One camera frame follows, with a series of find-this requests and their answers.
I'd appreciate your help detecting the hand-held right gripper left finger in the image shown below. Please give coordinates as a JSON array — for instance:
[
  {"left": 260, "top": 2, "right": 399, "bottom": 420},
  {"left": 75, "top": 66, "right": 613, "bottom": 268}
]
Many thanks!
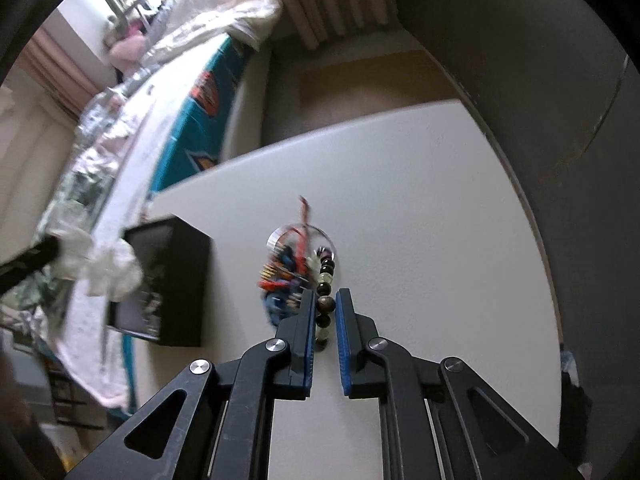
[{"left": 62, "top": 287, "right": 317, "bottom": 480}]

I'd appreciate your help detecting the clear bangle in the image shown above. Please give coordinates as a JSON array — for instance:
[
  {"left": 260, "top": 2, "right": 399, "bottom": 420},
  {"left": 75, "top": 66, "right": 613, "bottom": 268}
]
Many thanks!
[{"left": 267, "top": 223, "right": 334, "bottom": 262}]

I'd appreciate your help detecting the blue beaded bracelet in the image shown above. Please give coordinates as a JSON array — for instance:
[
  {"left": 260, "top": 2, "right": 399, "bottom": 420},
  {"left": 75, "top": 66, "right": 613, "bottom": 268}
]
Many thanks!
[{"left": 259, "top": 247, "right": 307, "bottom": 329}]

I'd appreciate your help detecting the white duvet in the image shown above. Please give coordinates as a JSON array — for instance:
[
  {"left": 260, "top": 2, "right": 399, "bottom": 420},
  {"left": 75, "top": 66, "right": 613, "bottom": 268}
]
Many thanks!
[{"left": 147, "top": 0, "right": 284, "bottom": 55}]

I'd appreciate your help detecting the white bed frame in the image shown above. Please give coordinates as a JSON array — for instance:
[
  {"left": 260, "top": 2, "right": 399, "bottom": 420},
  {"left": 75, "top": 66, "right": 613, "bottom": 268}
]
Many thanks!
[{"left": 219, "top": 41, "right": 274, "bottom": 162}]

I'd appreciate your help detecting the white table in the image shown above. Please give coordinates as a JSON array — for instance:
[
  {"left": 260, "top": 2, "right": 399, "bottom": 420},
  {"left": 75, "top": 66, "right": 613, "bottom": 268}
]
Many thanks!
[{"left": 134, "top": 100, "right": 564, "bottom": 480}]

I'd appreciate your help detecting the green plaid garment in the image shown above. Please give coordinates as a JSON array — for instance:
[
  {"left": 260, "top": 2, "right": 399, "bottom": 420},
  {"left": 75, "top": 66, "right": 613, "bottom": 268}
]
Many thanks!
[{"left": 0, "top": 157, "right": 103, "bottom": 343}]

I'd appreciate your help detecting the pink plush toy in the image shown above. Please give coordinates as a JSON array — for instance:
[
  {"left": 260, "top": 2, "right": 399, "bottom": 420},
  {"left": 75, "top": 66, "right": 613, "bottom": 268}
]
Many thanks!
[{"left": 109, "top": 31, "right": 152, "bottom": 67}]

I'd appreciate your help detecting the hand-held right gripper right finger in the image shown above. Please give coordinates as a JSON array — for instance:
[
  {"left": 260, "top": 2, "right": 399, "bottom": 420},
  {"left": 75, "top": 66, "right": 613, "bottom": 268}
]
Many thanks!
[{"left": 335, "top": 287, "right": 583, "bottom": 480}]

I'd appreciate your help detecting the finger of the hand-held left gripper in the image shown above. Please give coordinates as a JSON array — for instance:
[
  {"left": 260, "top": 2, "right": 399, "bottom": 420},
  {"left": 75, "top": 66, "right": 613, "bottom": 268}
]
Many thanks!
[{"left": 0, "top": 236, "right": 60, "bottom": 293}]

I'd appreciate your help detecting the black box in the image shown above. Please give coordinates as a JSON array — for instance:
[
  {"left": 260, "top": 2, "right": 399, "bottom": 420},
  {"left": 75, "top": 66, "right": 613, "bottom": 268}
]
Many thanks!
[{"left": 106, "top": 214, "right": 211, "bottom": 348}]

